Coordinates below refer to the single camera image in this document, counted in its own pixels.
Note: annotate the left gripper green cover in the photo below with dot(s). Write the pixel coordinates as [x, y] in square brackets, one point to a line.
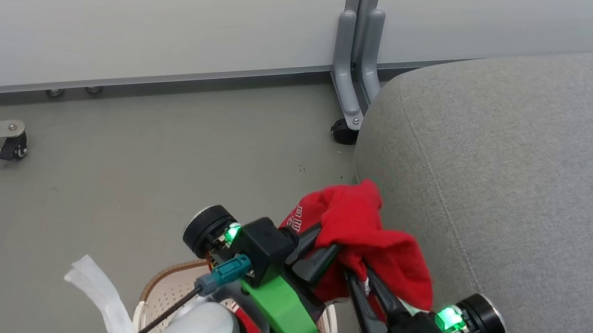
[285, 317]

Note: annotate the red sports jersey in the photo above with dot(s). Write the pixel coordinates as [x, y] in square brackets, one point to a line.
[359, 226]

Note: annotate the cream laundry basket brown rim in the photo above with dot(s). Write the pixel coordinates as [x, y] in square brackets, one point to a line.
[171, 291]

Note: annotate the black caster wheel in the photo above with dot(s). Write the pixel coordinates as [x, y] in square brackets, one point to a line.
[344, 132]
[16, 147]

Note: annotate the grey fabric sofa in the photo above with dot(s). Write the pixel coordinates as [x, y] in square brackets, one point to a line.
[540, 203]

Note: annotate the white crumpled fabric strip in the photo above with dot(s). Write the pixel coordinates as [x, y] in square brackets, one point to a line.
[97, 293]

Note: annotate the small metal levelling foot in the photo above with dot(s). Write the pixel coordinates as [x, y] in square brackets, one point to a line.
[94, 90]
[54, 93]

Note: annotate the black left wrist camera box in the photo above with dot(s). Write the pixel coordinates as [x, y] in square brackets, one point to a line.
[265, 246]

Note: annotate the short grey partition bottom rail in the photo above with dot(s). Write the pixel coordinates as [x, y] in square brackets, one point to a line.
[411, 66]

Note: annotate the long grey partition bottom rail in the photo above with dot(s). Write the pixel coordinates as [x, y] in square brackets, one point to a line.
[135, 80]

